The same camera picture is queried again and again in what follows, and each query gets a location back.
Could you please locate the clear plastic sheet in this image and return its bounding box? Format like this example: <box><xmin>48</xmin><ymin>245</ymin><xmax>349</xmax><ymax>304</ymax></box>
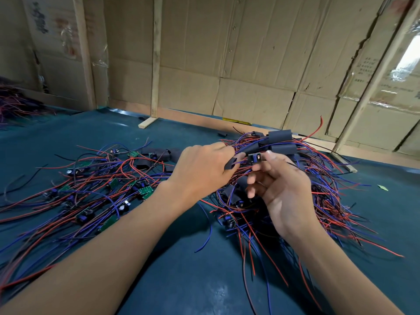
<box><xmin>387</xmin><ymin>29</ymin><xmax>420</xmax><ymax>112</ymax></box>

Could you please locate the person's right forearm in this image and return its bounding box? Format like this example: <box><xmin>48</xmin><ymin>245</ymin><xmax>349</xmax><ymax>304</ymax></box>
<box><xmin>285</xmin><ymin>216</ymin><xmax>404</xmax><ymax>315</ymax></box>

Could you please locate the person's left hand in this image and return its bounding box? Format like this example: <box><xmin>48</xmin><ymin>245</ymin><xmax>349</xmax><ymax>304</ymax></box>
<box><xmin>161</xmin><ymin>141</ymin><xmax>247</xmax><ymax>204</ymax></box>

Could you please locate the pile of unsleeved wired boards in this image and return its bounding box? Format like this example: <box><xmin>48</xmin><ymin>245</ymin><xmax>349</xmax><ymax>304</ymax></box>
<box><xmin>0</xmin><ymin>140</ymin><xmax>178</xmax><ymax>299</ymax></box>

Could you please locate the wooden ledge board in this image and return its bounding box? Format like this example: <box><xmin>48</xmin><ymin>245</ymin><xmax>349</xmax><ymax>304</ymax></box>
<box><xmin>108</xmin><ymin>98</ymin><xmax>420</xmax><ymax>169</ymax></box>

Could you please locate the person's right hand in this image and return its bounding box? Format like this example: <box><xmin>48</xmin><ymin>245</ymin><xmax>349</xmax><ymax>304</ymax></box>
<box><xmin>246</xmin><ymin>150</ymin><xmax>317</xmax><ymax>240</ymax></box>

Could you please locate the loose blue wire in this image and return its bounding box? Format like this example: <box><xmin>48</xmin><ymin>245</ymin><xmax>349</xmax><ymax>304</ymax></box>
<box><xmin>195</xmin><ymin>210</ymin><xmax>212</xmax><ymax>253</ymax></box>

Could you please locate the pile of black sleeve pieces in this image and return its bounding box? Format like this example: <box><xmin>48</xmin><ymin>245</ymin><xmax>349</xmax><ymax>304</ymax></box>
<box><xmin>141</xmin><ymin>147</ymin><xmax>181</xmax><ymax>165</ymax></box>

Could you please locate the wire pile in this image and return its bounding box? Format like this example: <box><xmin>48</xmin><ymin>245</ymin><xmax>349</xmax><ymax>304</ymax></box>
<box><xmin>0</xmin><ymin>77</ymin><xmax>53</xmax><ymax>125</ymax></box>

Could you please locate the pale slanted wooden post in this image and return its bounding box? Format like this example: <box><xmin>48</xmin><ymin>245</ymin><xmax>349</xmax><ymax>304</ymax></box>
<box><xmin>332</xmin><ymin>3</ymin><xmax>420</xmax><ymax>173</ymax></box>

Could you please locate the pile of sleeved wired boards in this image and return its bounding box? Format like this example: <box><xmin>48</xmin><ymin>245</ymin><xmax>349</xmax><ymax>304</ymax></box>
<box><xmin>197</xmin><ymin>116</ymin><xmax>404</xmax><ymax>315</ymax></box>

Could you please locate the person's left forearm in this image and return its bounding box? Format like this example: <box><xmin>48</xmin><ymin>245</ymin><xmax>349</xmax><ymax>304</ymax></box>
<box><xmin>0</xmin><ymin>183</ymin><xmax>188</xmax><ymax>315</ymax></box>

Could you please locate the thin wooden post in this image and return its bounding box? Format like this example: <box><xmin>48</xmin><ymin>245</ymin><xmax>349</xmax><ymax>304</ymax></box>
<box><xmin>138</xmin><ymin>0</ymin><xmax>164</xmax><ymax>130</ymax></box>

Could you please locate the black sleeve piece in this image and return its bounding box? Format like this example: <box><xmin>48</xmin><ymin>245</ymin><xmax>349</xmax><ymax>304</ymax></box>
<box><xmin>224</xmin><ymin>153</ymin><xmax>249</xmax><ymax>171</ymax></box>

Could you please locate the wide wooden post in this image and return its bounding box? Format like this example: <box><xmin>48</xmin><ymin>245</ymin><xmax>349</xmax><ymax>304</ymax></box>
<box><xmin>71</xmin><ymin>0</ymin><xmax>97</xmax><ymax>111</ymax></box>

